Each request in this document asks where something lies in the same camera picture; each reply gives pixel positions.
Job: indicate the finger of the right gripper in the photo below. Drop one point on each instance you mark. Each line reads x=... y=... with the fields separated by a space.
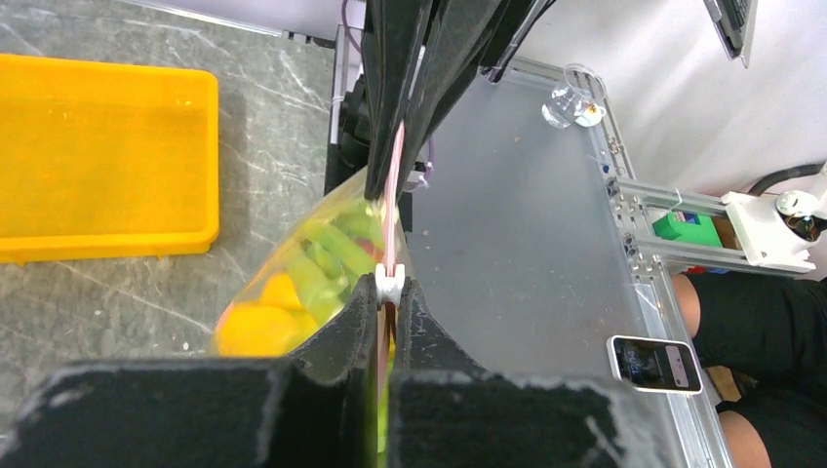
x=446 y=41
x=393 y=33

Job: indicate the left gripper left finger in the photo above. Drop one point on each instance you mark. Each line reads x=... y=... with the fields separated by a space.
x=314 y=407

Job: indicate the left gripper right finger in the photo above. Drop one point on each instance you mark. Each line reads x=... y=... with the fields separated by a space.
x=445 y=410

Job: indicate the yellow banana bunch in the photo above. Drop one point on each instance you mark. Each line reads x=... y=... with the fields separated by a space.
x=272 y=325

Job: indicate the clear zip top bag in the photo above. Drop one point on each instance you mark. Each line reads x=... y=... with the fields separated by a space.
x=387 y=314

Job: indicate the white zipper slider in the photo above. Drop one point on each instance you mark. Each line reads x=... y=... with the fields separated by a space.
x=389 y=286

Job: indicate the celery stalk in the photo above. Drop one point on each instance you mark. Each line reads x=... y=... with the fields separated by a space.
x=327 y=255

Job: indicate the clear glass cup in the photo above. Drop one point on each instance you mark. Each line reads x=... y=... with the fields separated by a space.
x=577 y=99

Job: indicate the white smartphone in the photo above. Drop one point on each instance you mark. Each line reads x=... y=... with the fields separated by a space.
x=655 y=365

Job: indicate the laptop corner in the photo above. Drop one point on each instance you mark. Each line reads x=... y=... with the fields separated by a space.
x=734 y=22

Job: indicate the green plastic block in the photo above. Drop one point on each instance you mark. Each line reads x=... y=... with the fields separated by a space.
x=689 y=228

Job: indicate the yellow plastic tray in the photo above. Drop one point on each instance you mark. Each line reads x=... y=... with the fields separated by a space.
x=103 y=160

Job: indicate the seated person in black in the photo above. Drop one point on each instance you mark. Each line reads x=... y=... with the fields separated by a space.
x=772 y=329

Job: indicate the aluminium frame rails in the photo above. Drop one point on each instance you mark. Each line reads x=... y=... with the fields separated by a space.
x=585 y=229

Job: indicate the white bracket mount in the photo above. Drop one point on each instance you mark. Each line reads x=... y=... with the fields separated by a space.
x=777 y=232

